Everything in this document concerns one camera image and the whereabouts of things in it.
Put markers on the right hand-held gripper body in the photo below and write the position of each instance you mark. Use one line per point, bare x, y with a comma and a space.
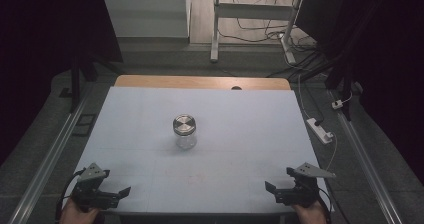
305, 187

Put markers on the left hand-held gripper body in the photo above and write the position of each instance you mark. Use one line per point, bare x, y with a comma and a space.
89, 184

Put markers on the clear glass jar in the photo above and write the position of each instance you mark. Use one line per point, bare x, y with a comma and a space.
185, 140

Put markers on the round metal jar lid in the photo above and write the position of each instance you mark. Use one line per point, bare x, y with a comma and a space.
184, 124

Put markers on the person's right hand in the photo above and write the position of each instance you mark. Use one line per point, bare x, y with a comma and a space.
310, 214

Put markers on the person's left hand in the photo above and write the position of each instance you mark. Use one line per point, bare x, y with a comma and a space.
75, 215

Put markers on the white power strip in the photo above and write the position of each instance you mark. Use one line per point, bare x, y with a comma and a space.
319, 130

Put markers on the black floor plate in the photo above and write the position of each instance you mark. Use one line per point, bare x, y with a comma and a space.
85, 124

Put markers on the pale blue table mat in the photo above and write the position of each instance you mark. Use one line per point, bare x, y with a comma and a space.
206, 170

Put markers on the small white adapter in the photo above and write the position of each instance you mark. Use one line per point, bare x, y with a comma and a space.
337, 104

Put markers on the black metal stand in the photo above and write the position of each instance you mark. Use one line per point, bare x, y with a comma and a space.
75, 84

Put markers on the wooden table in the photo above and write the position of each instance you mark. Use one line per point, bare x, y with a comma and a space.
186, 82

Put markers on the dark curtain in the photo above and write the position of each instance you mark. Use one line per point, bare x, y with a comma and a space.
383, 50
50, 34

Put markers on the metal floor rail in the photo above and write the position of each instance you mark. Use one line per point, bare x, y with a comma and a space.
370, 170
50, 160

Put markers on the white desk frame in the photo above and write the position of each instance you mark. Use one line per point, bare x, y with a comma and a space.
253, 11

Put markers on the white wall panel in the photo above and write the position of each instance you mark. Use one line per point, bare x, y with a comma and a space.
145, 12

